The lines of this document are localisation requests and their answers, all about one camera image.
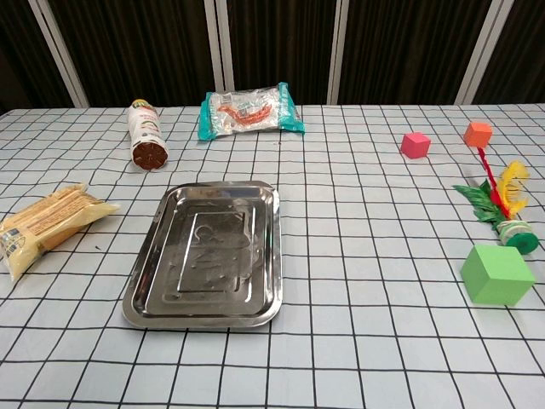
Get rectangular metal tray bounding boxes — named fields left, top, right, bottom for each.
left=122, top=180, right=284, bottom=330

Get pink foam cube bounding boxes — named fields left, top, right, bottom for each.
left=399, top=132, right=432, bottom=160

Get yellow snack packet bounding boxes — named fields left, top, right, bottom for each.
left=0, top=181, right=122, bottom=282

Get white partition frame post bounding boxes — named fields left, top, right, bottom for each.
left=325, top=0, right=357, bottom=106
left=202, top=0, right=237, bottom=93
left=453, top=0, right=513, bottom=106
left=27, top=0, right=90, bottom=108

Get colourful feather shuttlecock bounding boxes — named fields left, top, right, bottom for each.
left=451, top=146, right=540, bottom=256

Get large green foam cube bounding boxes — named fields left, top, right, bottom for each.
left=461, top=244, right=536, bottom=307

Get white black grid tablecloth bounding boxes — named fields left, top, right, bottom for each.
left=0, top=103, right=545, bottom=409

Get orange foam cube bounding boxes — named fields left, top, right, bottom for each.
left=462, top=122, right=494, bottom=149

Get white cylindrical snack can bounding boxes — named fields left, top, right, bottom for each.
left=128, top=99, right=169, bottom=172

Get teal clear snack packet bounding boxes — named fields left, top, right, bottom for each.
left=197, top=82, right=307, bottom=141

